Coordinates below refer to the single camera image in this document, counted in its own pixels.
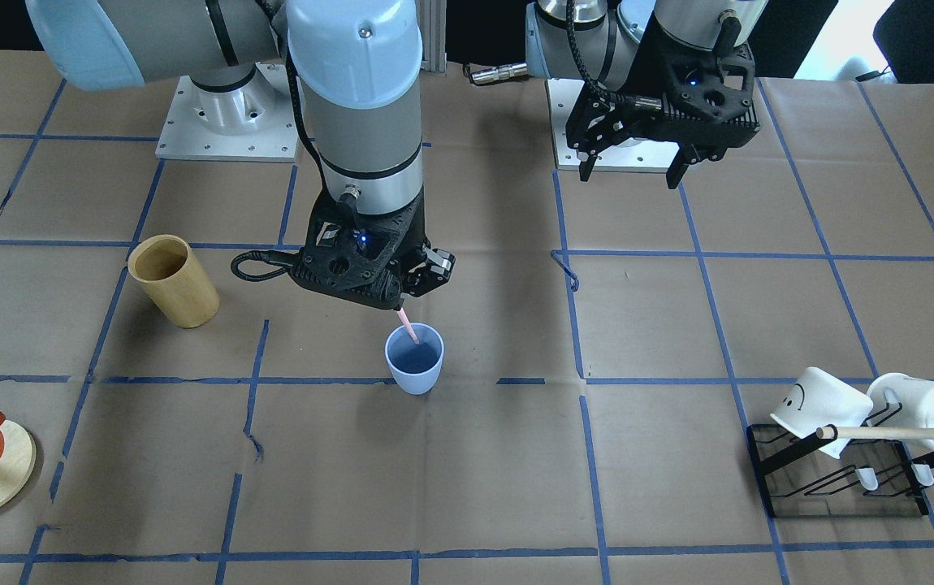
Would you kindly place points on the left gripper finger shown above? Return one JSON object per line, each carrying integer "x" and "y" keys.
{"x": 686, "y": 156}
{"x": 587, "y": 160}

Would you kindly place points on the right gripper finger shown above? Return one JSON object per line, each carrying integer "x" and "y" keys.
{"x": 429, "y": 269}

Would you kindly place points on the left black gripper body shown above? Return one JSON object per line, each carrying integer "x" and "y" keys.
{"x": 652, "y": 75}

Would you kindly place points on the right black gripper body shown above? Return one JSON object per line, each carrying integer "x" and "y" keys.
{"x": 432, "y": 266}

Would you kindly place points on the light blue plastic cup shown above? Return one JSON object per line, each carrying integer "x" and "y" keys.
{"x": 415, "y": 367}

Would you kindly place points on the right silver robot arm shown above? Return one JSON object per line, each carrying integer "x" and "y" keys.
{"x": 338, "y": 78}

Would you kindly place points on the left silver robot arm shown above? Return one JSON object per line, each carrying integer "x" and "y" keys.
{"x": 600, "y": 39}

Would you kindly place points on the bamboo chopstick holder cup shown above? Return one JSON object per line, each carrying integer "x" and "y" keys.
{"x": 173, "y": 278}

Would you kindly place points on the white mug with face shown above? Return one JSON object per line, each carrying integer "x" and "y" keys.
{"x": 817, "y": 399}

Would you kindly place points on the white mug upper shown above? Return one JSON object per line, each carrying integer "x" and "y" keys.
{"x": 901, "y": 401}

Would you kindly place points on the wooden mug tree stand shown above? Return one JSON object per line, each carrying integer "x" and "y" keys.
{"x": 17, "y": 462}

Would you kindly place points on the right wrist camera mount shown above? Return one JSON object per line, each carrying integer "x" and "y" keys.
{"x": 342, "y": 256}

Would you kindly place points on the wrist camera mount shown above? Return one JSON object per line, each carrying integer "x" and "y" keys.
{"x": 342, "y": 256}
{"x": 706, "y": 95}

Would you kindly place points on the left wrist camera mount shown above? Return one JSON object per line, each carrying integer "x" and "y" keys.
{"x": 706, "y": 95}

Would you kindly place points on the aluminium frame post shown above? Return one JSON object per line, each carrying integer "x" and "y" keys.
{"x": 432, "y": 23}

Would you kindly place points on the black wire cup rack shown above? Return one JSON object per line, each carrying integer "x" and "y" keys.
{"x": 874, "y": 477}

